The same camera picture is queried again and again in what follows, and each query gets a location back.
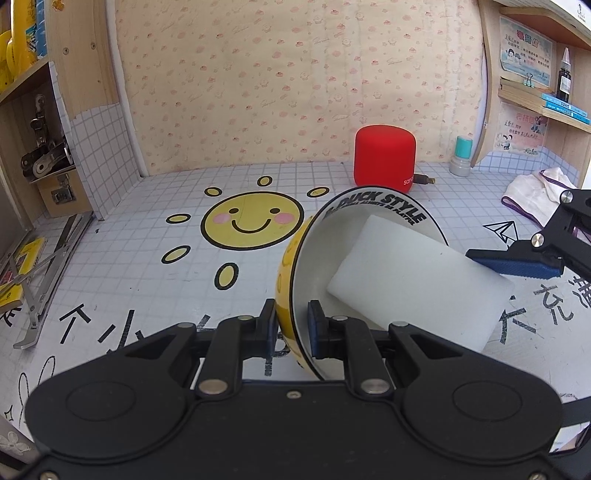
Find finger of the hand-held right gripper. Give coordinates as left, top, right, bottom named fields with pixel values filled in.
left=465, top=187, right=591, bottom=281

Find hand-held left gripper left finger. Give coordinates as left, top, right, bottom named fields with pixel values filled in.
left=108, top=299, right=280, bottom=400

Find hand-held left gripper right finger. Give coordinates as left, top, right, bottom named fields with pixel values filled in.
left=307, top=300, right=468, bottom=398

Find yellow duck print bowl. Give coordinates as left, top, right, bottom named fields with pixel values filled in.
left=276, top=186, right=448, bottom=382

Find white sponge block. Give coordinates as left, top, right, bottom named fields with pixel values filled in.
left=326, top=215, right=515, bottom=352

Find white cloth purple trim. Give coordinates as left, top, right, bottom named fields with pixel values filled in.
left=502, top=167, right=579, bottom=227

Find teal capped small bottle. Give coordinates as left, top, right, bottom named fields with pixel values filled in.
left=451, top=135, right=472, bottom=176

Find small pink cartoon poster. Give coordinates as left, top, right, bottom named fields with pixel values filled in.
left=499, top=104, right=548, bottom=153

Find blue book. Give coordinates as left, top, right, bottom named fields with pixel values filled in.
left=541, top=92, right=591, bottom=119

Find red cylindrical speaker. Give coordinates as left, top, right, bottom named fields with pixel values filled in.
left=353, top=124, right=417, bottom=193

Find tan notebook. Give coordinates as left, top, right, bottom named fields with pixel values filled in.
left=499, top=78, right=555, bottom=99

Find dark dropper bottle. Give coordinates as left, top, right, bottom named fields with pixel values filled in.
left=555, top=47, right=573, bottom=103

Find cartoon picture card with clip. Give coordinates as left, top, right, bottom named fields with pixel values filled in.
left=499, top=14, right=554, bottom=88

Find silver folding stand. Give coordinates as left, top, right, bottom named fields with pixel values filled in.
left=0, top=212, right=94, bottom=350

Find cardboard box with latch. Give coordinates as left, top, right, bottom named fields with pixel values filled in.
left=32, top=166, right=94, bottom=219

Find yellow book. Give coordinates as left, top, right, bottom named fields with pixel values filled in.
left=0, top=237, right=47, bottom=311

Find white box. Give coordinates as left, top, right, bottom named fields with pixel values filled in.
left=551, top=0, right=591, bottom=29

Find metal clamp tools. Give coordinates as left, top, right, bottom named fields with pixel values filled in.
left=21, top=95, right=75, bottom=184

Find yellow round toy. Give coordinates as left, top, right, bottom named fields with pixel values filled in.
left=0, top=30, right=16, bottom=89

